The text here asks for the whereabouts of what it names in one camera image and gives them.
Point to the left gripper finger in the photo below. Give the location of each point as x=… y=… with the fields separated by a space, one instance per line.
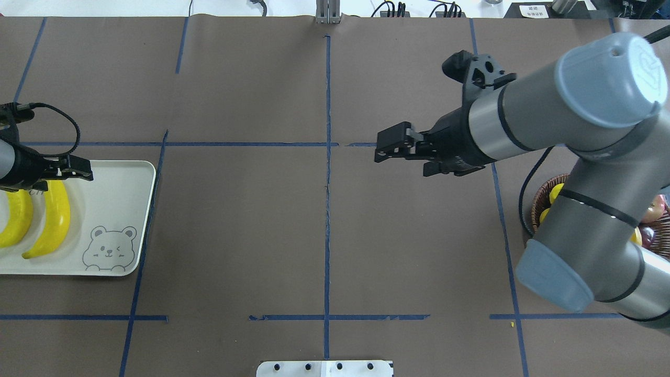
x=62 y=175
x=69 y=165

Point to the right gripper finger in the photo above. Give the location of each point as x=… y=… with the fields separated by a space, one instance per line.
x=397 y=142
x=432 y=168

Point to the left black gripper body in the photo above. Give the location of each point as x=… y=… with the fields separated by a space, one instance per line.
x=24 y=168

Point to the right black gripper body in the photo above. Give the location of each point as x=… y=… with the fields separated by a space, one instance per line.
x=453 y=140

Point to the yellow banana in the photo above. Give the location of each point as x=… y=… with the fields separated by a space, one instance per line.
x=20 y=213
x=553 y=195
x=56 y=223

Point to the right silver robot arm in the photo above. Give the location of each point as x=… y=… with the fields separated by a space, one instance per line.
x=605 y=102

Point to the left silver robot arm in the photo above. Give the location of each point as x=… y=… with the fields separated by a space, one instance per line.
x=4 y=164

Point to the brown wicker basket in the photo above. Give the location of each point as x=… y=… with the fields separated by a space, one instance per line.
x=541 y=201

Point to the white bear tray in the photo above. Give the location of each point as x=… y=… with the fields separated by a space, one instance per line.
x=108 y=218

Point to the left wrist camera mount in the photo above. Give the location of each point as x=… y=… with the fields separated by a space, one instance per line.
x=11 y=115

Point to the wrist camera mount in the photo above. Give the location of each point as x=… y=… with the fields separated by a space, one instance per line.
x=11 y=115
x=479 y=75

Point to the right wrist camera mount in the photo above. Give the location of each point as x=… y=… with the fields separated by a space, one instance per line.
x=479 y=75

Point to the aluminium frame post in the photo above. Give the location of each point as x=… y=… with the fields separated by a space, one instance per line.
x=328 y=12

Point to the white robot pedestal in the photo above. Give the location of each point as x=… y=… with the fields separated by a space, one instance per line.
x=326 y=368

